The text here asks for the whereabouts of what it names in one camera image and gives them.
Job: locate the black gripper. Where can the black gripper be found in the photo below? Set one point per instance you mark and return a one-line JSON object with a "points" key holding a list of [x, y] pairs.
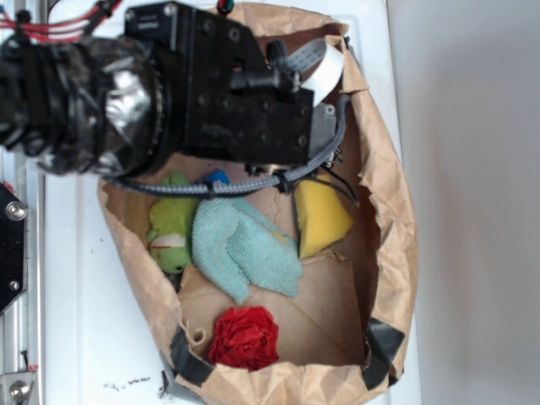
{"points": [[221, 95]]}

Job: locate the black wrapped robot arm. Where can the black wrapped robot arm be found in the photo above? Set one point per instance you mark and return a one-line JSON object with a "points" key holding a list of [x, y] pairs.
{"points": [[77, 102]]}

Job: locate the blue plastic block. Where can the blue plastic block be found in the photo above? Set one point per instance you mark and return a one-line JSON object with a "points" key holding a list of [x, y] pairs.
{"points": [[218, 176]]}

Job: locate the green plush toy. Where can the green plush toy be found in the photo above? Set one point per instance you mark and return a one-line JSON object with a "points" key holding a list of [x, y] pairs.
{"points": [[169, 238]]}

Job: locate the light blue towel cloth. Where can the light blue towel cloth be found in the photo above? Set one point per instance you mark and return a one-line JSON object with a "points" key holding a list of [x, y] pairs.
{"points": [[235, 246]]}

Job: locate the yellow sponge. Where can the yellow sponge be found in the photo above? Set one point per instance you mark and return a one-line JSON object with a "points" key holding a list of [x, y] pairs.
{"points": [[322, 218]]}

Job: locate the brown paper bag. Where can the brown paper bag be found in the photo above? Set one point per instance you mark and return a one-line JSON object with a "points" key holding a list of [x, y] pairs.
{"points": [[344, 339]]}

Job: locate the red crumpled paper ball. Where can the red crumpled paper ball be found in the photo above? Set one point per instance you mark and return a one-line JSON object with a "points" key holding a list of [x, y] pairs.
{"points": [[245, 338]]}

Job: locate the white tray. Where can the white tray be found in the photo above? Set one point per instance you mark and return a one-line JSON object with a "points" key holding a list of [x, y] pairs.
{"points": [[96, 344]]}

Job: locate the black bracket plate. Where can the black bracket plate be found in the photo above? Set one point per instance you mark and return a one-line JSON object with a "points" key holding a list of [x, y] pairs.
{"points": [[13, 248]]}

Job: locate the aluminium frame rail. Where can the aluminium frame rail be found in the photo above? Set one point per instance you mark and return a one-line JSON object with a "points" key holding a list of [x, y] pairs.
{"points": [[22, 323]]}

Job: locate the metal corner bracket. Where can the metal corner bracket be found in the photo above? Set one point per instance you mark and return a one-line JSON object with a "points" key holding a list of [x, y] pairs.
{"points": [[16, 388]]}

